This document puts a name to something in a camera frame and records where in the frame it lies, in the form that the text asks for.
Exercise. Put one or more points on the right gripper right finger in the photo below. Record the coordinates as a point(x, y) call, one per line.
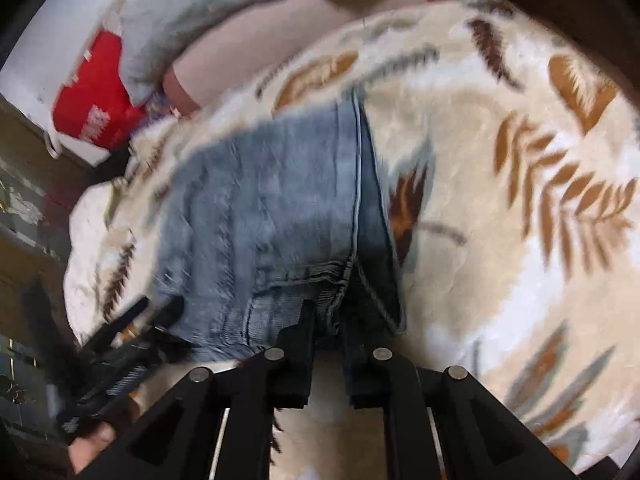
point(440, 425)

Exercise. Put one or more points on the person's left hand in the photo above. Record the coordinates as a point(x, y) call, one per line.
point(84, 450)

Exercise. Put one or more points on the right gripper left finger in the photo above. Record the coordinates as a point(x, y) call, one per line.
point(217, 425)

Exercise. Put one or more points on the red printed bag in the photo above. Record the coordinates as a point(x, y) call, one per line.
point(95, 107)

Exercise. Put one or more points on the leaf pattern beige blanket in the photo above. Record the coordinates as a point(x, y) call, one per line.
point(509, 166)

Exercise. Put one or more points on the blue denim pants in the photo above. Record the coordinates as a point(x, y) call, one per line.
point(287, 212)

